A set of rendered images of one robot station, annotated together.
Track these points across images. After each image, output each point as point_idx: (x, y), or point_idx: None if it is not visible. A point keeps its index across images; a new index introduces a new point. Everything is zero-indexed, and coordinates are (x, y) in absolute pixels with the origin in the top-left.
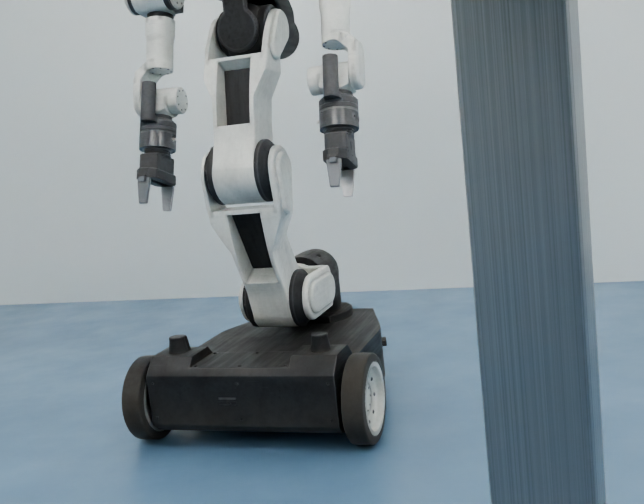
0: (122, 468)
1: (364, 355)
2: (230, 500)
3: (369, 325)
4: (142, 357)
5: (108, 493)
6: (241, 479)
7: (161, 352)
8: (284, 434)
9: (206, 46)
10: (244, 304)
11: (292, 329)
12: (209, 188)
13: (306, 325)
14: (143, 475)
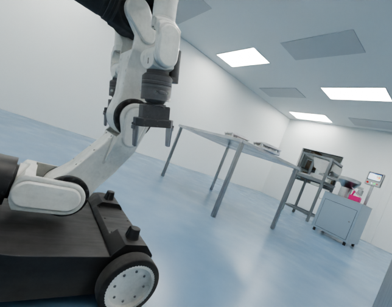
0: (161, 303)
1: (104, 193)
2: (154, 253)
3: None
4: (141, 257)
5: (181, 292)
6: None
7: (137, 244)
8: None
9: (154, 32)
10: (87, 199)
11: (15, 217)
12: (147, 131)
13: (1, 212)
14: (160, 289)
